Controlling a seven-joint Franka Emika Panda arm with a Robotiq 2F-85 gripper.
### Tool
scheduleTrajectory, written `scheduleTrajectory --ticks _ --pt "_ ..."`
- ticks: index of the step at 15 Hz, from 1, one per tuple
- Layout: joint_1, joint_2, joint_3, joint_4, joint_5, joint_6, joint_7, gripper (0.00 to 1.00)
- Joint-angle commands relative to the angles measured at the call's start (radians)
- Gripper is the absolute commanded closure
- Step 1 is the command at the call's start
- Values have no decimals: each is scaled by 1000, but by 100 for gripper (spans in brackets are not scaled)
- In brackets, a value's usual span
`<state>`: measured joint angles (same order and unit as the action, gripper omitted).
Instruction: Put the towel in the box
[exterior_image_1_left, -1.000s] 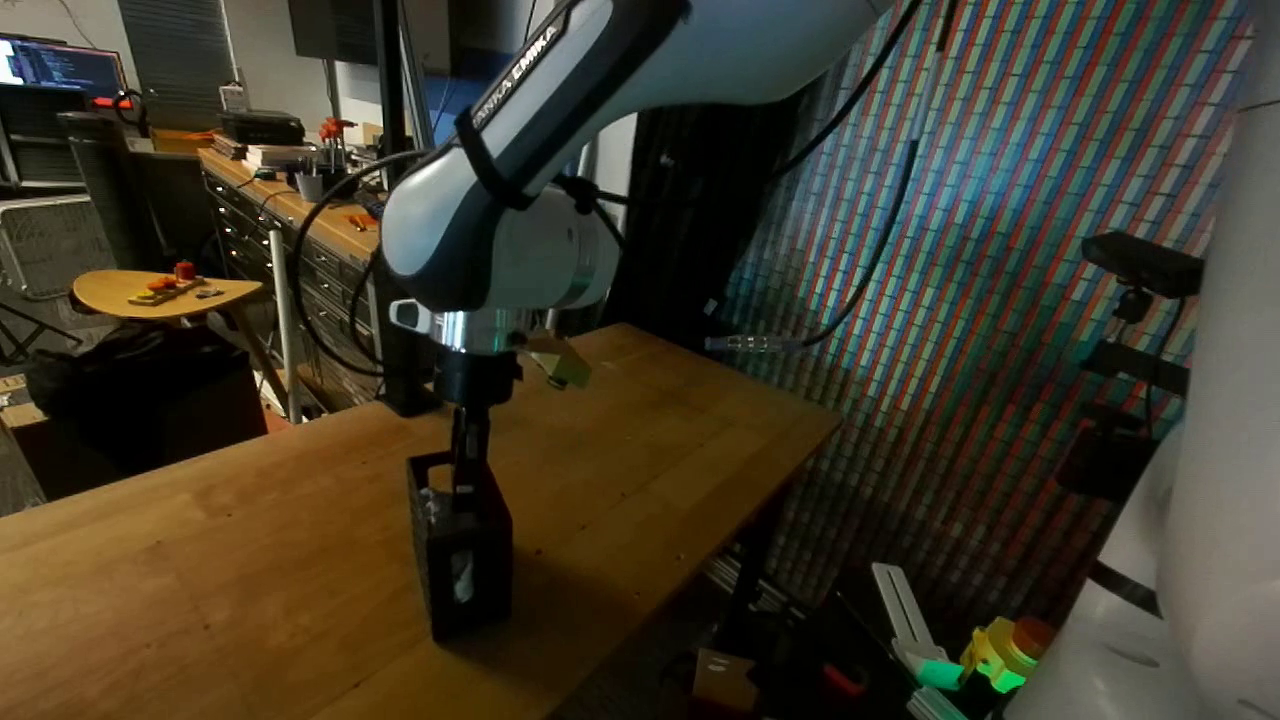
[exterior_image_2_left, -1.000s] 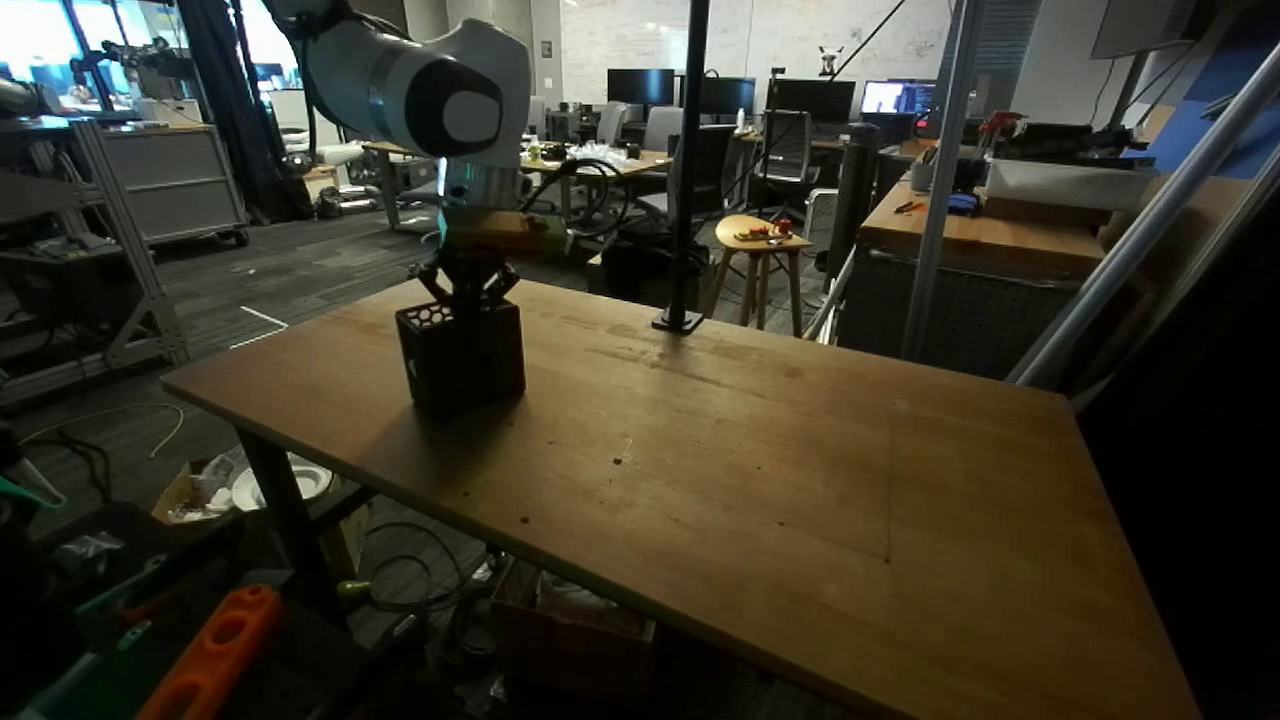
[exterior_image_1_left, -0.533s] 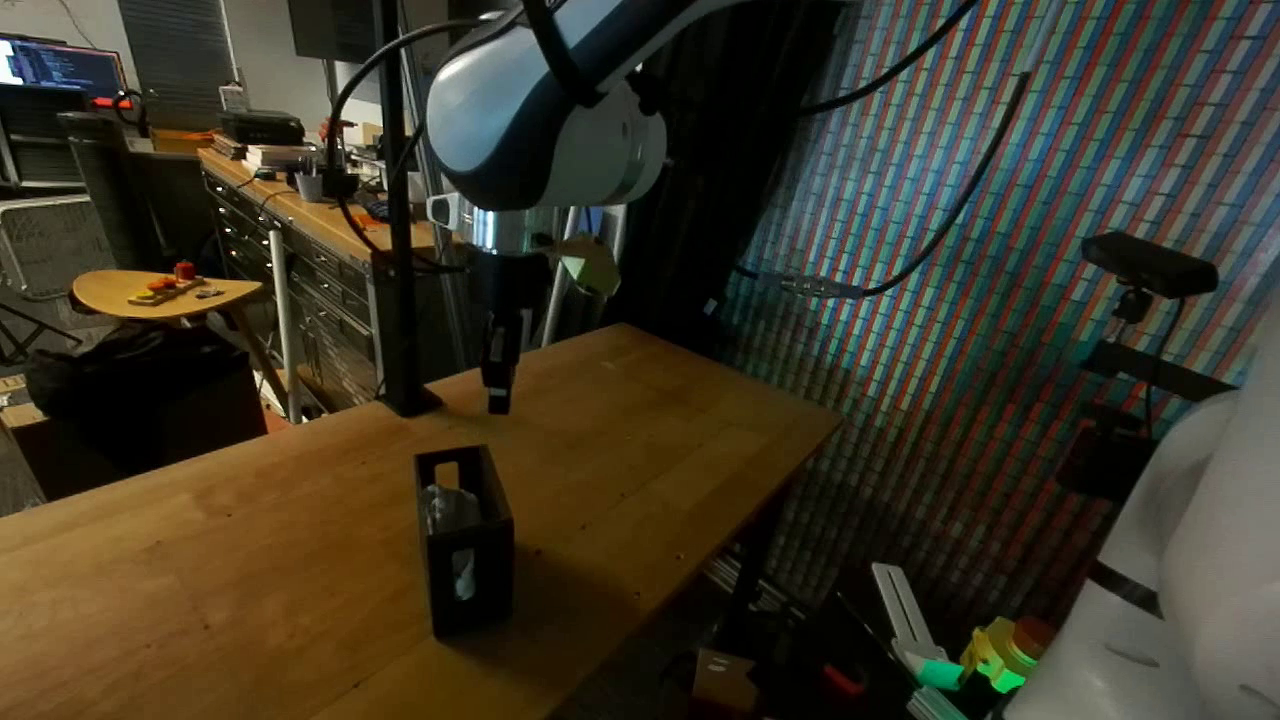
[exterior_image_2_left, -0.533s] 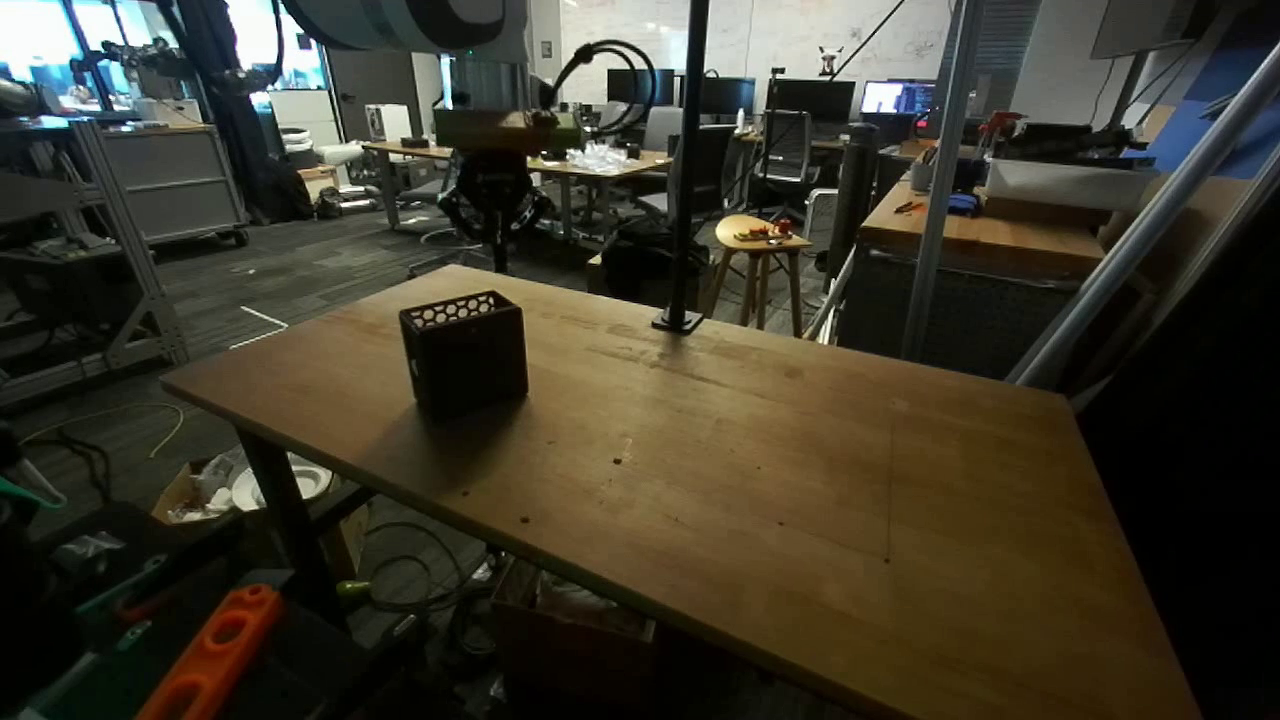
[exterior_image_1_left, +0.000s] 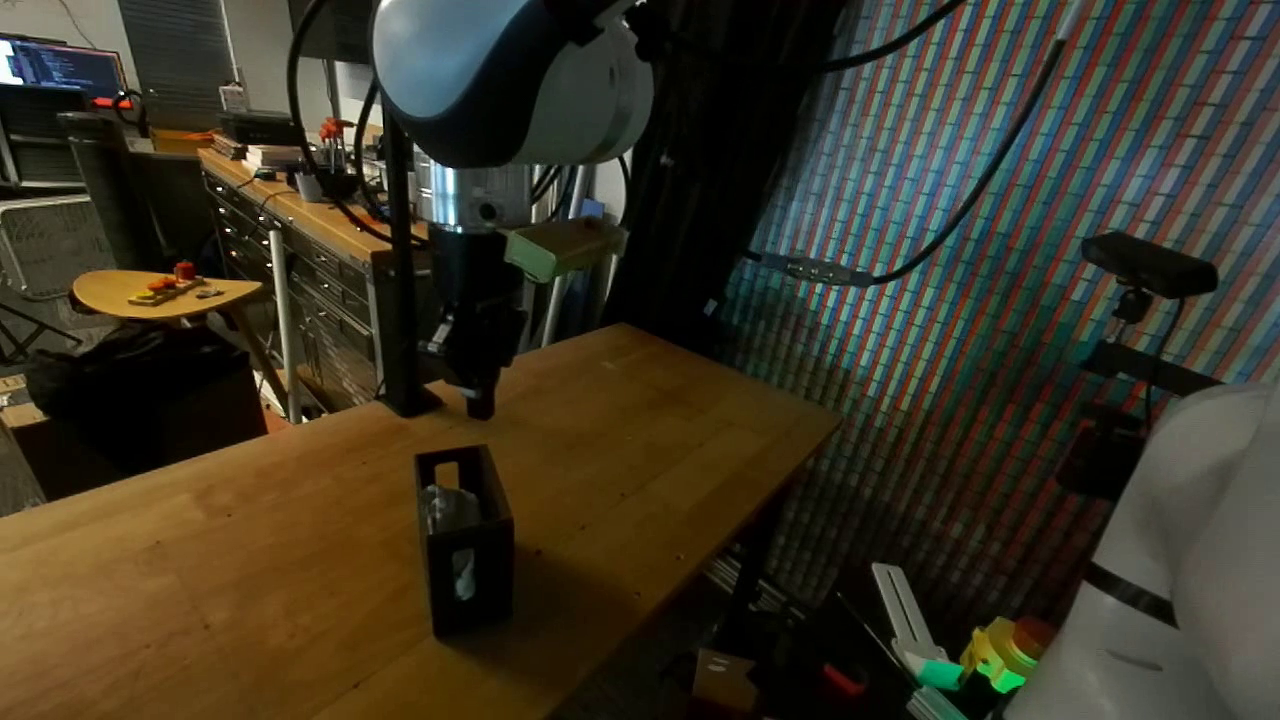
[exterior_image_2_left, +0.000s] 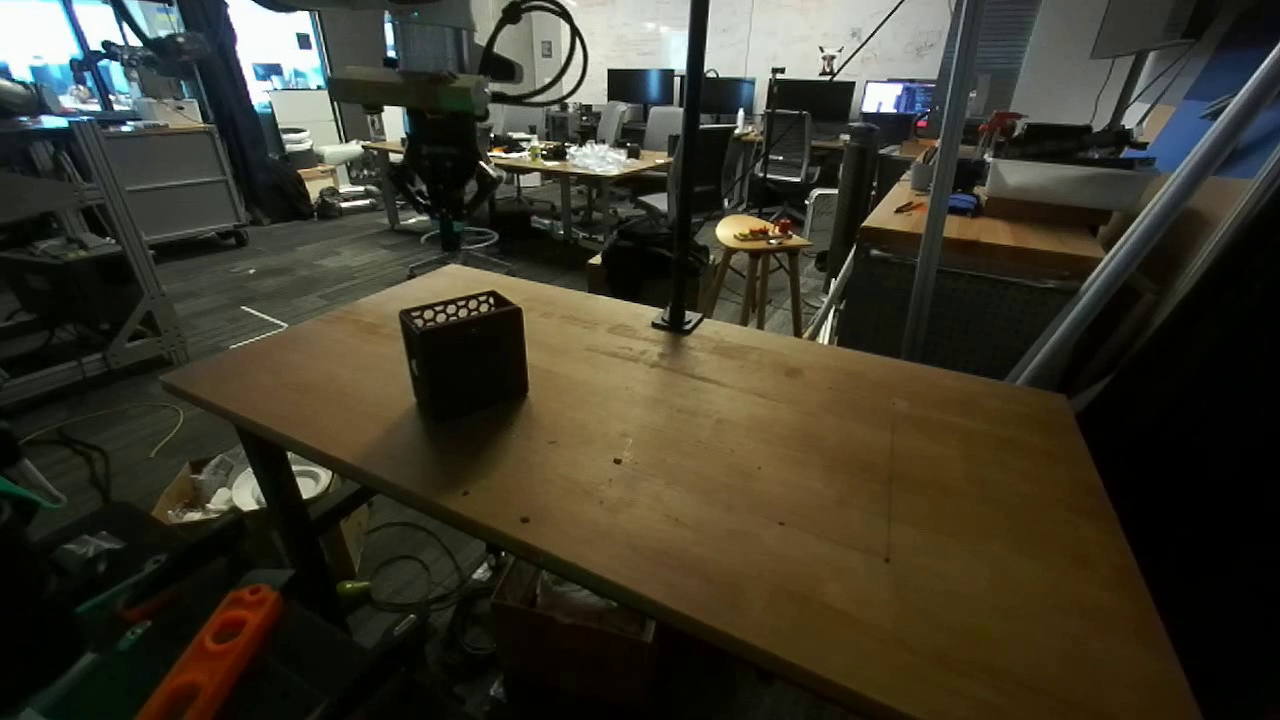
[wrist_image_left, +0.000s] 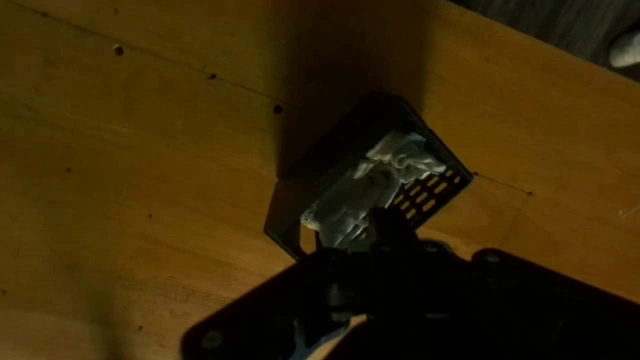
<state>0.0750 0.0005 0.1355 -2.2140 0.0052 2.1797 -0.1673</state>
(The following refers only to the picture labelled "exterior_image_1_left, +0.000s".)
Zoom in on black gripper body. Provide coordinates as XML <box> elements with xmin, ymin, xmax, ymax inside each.
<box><xmin>426</xmin><ymin>222</ymin><xmax>537</xmax><ymax>395</ymax></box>

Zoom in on black plastic box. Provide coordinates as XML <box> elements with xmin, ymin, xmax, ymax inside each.
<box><xmin>413</xmin><ymin>440</ymin><xmax>521</xmax><ymax>639</ymax></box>

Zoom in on small brown cardboard box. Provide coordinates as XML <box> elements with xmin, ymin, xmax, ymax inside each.
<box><xmin>687</xmin><ymin>644</ymin><xmax>761</xmax><ymax>716</ymax></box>

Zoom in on black vertical stand pole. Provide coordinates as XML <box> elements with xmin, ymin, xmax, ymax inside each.
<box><xmin>376</xmin><ymin>0</ymin><xmax>437</xmax><ymax>422</ymax></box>

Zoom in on wooden workbench with drawers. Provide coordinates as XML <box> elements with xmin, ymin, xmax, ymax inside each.
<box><xmin>194</xmin><ymin>135</ymin><xmax>445</xmax><ymax>414</ymax></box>

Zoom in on black case on workbench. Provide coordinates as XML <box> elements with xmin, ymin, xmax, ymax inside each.
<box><xmin>214</xmin><ymin>110</ymin><xmax>312</xmax><ymax>149</ymax></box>

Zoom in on red items on stool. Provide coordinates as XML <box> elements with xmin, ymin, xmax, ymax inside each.
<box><xmin>136</xmin><ymin>256</ymin><xmax>204</xmax><ymax>309</ymax></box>

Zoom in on large black bag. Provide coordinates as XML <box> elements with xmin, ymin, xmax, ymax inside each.
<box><xmin>25</xmin><ymin>326</ymin><xmax>271</xmax><ymax>472</ymax></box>

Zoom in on round wooden stool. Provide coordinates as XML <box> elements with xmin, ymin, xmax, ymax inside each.
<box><xmin>69</xmin><ymin>261</ymin><xmax>268</xmax><ymax>328</ymax></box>

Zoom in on small red item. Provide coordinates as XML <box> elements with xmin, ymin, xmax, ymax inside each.
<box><xmin>815</xmin><ymin>662</ymin><xmax>872</xmax><ymax>705</ymax></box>

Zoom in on white flat strip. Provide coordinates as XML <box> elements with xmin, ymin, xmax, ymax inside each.
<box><xmin>872</xmin><ymin>562</ymin><xmax>944</xmax><ymax>658</ymax></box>

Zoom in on lit blue computer monitor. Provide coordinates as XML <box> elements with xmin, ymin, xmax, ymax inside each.
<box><xmin>0</xmin><ymin>36</ymin><xmax>127</xmax><ymax>96</ymax></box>

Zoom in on colourful striped curtain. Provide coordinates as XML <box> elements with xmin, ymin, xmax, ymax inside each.
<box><xmin>717</xmin><ymin>0</ymin><xmax>1280</xmax><ymax>633</ymax></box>

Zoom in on green and yellow blocks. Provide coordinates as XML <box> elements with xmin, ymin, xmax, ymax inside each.
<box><xmin>954</xmin><ymin>611</ymin><xmax>1054</xmax><ymax>695</ymax></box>

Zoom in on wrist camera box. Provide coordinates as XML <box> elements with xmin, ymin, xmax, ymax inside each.
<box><xmin>498</xmin><ymin>217</ymin><xmax>632</xmax><ymax>288</ymax></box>

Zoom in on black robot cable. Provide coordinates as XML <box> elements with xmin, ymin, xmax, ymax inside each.
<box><xmin>742</xmin><ymin>36</ymin><xmax>1070</xmax><ymax>292</ymax></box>

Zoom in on black camera on stand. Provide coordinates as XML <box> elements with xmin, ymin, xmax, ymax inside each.
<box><xmin>1077</xmin><ymin>232</ymin><xmax>1225</xmax><ymax>303</ymax></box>

